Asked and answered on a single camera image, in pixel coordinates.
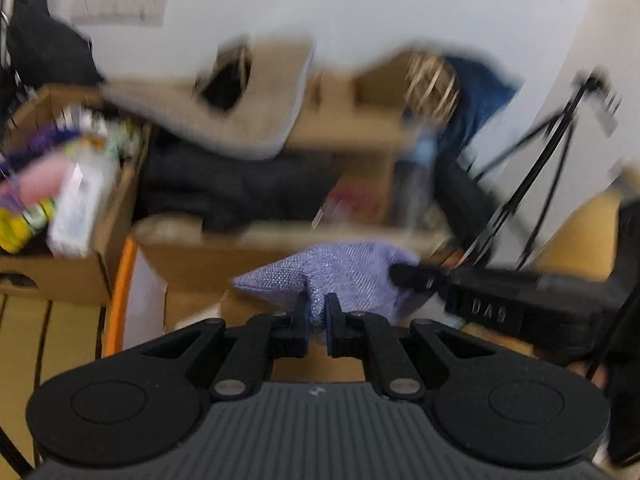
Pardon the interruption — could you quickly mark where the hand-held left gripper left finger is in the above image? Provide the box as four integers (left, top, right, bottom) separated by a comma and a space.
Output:
142, 292, 311, 402

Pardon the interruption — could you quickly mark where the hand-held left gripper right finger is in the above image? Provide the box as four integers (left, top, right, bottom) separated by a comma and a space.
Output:
325, 294, 493, 402

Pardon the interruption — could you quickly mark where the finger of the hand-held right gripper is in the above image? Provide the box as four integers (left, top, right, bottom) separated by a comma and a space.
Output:
389, 261, 453, 295

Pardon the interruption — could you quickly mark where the purple woven fabric pad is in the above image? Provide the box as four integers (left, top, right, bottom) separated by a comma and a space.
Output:
232, 241, 422, 326

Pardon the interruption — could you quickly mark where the red cardboard box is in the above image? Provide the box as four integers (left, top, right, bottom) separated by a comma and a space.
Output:
102, 214, 453, 361

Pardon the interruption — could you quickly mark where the yellow thermos jug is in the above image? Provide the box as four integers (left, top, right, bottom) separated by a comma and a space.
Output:
537, 191, 623, 283

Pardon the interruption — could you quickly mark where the blue water bottle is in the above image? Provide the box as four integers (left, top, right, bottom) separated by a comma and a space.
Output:
394, 132, 437, 228

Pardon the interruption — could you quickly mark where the black cloth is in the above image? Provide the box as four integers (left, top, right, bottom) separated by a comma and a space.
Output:
134, 137, 346, 233

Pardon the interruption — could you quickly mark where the open brown cardboard box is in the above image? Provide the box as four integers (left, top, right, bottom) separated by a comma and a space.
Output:
287, 55, 426, 233

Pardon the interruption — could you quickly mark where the black tripod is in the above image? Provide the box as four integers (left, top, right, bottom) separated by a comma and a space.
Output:
462, 69, 627, 273

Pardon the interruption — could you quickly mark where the blue cloth bag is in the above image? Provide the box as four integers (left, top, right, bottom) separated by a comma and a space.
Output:
439, 54, 520, 163

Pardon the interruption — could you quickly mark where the wicker ball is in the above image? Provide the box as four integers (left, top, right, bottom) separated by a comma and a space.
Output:
404, 51, 462, 123

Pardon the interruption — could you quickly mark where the brown cardboard box with clutter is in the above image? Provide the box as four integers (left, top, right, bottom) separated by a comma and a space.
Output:
0, 85, 151, 307

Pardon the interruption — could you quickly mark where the beige burlap bag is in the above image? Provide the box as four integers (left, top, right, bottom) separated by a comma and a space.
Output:
99, 34, 317, 162

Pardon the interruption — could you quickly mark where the white carton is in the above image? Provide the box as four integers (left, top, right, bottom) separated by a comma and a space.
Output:
46, 149, 122, 259

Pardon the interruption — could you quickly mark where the black trolley bag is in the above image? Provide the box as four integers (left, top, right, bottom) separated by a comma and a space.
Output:
6, 0, 107, 92

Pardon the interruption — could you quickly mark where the white wall socket strip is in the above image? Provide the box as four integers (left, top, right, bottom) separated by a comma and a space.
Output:
71, 0, 170, 27

